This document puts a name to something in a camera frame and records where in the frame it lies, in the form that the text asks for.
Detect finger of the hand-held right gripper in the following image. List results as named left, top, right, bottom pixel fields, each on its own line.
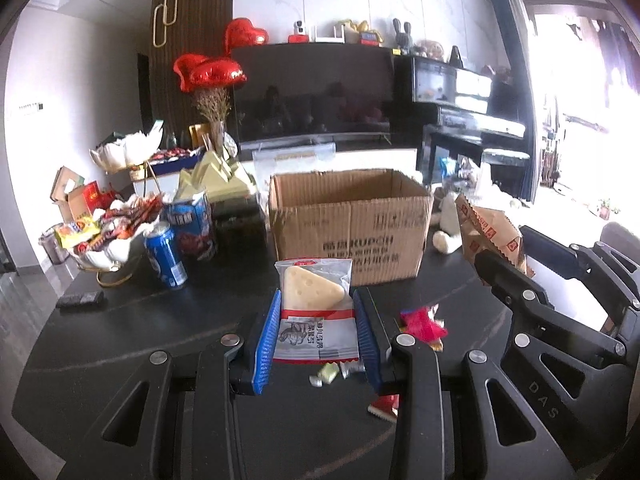
left=519, top=224, right=640, bottom=335
left=474, top=250, right=630, bottom=362

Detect blue soda can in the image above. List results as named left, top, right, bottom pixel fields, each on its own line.
left=144, top=221, right=189, bottom=290

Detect cheese-shaped cracker packet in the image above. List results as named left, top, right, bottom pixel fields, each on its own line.
left=272, top=257, right=361, bottom=365

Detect open cardboard carton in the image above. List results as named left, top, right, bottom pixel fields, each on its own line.
left=50, top=166, right=116, bottom=223

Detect white bowl of snacks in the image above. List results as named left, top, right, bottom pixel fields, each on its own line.
left=75, top=194, right=166, bottom=256

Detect blue tray of snacks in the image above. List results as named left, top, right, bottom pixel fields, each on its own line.
left=147, top=147, right=206, bottom=177

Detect black remote control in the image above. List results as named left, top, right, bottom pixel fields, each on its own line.
left=55, top=291, right=106, bottom=309

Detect green wrapped candy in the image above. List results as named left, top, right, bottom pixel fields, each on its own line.
left=309, top=362, right=342, bottom=389

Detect white television cabinet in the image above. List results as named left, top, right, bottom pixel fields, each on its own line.
left=239, top=135, right=419, bottom=182

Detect black upright piano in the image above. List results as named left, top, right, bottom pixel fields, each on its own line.
left=392, top=55, right=532, bottom=196

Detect yellow snack packet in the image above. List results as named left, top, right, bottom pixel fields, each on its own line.
left=54, top=216, right=101, bottom=249

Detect dried flowers in vase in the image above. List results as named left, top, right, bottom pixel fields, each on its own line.
left=192, top=86, right=232, bottom=155

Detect black television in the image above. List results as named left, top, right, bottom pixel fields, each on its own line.
left=231, top=42, right=401, bottom=147

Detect yellow gift box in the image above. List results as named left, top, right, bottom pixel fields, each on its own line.
left=189, top=122, right=212, bottom=152

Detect white plush toy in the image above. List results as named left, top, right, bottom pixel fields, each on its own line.
left=432, top=191, right=477, bottom=255

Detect grey chair back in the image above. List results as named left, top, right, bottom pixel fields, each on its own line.
left=598, top=221, right=640, bottom=261

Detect orange paper snack bag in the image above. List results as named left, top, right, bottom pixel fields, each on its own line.
left=454, top=192, right=535, bottom=278

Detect brown cardboard box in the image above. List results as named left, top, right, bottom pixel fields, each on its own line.
left=267, top=169, right=435, bottom=288

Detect clear zip bag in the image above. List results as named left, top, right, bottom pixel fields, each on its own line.
left=252, top=142, right=337, bottom=186

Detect dark blue curtain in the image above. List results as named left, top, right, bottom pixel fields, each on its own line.
left=486, top=0, right=537, bottom=201

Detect blue snack bag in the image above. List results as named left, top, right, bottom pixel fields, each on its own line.
left=167, top=192, right=218, bottom=262

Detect grey bunny figure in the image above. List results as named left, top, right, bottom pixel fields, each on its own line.
left=391, top=18, right=414, bottom=54

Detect black piano bench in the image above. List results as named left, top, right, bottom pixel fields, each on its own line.
left=421, top=124, right=485, bottom=183

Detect brown stuffed toy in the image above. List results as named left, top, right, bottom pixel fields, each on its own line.
left=415, top=39, right=445, bottom=61

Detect small red candy wrapper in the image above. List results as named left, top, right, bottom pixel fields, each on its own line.
left=400, top=306, right=449, bottom=345

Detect grey trash can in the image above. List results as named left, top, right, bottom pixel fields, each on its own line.
left=39, top=225, right=71, bottom=265

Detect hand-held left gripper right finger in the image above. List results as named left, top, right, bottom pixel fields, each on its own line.
left=352, top=287, right=576, bottom=480

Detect white lotus bowl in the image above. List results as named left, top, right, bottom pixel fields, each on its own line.
left=90, top=127, right=164, bottom=174

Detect white petal bowl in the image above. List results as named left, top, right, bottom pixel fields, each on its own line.
left=70, top=234, right=147, bottom=288

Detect gold loop wall ornament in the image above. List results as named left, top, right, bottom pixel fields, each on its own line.
left=152, top=0, right=180, bottom=49

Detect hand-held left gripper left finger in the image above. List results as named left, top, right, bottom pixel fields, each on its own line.
left=57, top=287, right=283, bottom=480

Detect red heart balloon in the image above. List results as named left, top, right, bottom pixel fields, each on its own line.
left=173, top=53, right=221, bottom=93
left=192, top=60, right=247, bottom=89
left=223, top=17, right=269, bottom=54

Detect red snack packet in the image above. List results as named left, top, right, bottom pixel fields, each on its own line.
left=367, top=394, right=399, bottom=420

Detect black box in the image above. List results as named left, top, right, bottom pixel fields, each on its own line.
left=212, top=195, right=268, bottom=257

